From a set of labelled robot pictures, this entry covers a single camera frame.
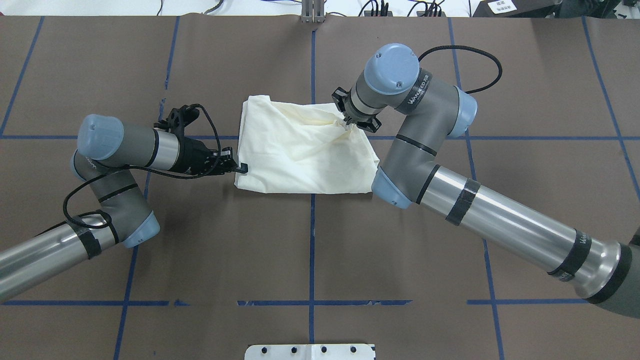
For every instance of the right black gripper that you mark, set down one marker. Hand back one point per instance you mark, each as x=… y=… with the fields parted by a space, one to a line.
x=351 y=118

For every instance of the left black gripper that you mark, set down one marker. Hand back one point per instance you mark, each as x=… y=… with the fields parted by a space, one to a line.
x=192 y=154

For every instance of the white long-sleeve printed shirt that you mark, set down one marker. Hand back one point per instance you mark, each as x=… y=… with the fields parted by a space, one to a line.
x=302 y=149

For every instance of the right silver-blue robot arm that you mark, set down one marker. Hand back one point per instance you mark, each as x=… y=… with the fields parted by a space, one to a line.
x=604 y=274

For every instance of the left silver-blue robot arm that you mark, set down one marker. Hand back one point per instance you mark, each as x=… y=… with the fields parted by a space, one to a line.
x=109 y=207

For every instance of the small electronics board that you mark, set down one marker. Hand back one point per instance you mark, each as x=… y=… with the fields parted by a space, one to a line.
x=426 y=9
x=375 y=9

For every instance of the black power adapter box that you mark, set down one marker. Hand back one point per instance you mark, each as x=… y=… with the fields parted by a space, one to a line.
x=515 y=8

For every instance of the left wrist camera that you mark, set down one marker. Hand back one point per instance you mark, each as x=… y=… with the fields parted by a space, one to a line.
x=178 y=119

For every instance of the aluminium frame post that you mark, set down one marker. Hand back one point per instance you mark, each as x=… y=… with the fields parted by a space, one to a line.
x=313 y=11

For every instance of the white camera mast with base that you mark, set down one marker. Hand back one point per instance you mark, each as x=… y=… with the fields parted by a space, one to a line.
x=327 y=351

